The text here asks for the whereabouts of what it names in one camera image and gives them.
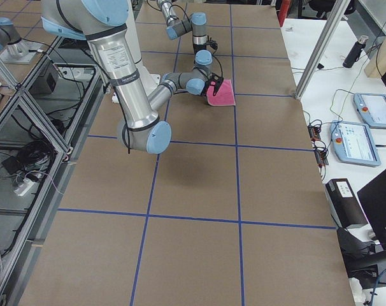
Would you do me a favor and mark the teach pendant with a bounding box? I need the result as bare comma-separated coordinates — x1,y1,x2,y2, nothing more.
353,93,386,129
330,120,381,167

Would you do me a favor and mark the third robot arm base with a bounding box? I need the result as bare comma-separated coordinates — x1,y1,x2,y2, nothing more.
0,17,34,64

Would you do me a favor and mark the white power strip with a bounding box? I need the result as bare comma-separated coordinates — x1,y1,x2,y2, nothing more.
13,178,34,196

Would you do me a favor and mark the aluminium frame post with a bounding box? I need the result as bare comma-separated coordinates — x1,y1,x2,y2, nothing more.
294,0,350,100

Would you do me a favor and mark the black monitor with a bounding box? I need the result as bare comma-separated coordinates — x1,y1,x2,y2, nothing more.
357,169,386,248

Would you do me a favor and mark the pink towel with grey back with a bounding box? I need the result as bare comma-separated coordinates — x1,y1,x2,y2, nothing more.
206,79,236,106

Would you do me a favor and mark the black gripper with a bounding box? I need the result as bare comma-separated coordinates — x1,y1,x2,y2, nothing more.
201,76,224,96

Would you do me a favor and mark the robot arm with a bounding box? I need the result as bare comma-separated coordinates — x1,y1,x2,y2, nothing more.
156,0,218,54
41,1,224,154

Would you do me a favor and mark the near teach pendant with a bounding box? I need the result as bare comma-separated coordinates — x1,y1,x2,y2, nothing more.
330,120,381,167

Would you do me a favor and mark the far teach pendant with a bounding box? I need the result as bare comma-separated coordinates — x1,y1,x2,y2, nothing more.
353,93,386,129

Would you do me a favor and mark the black water bottle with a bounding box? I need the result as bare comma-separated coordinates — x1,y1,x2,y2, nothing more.
343,35,369,68

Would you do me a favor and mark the black box with label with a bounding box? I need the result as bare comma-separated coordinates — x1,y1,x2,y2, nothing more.
325,178,368,229

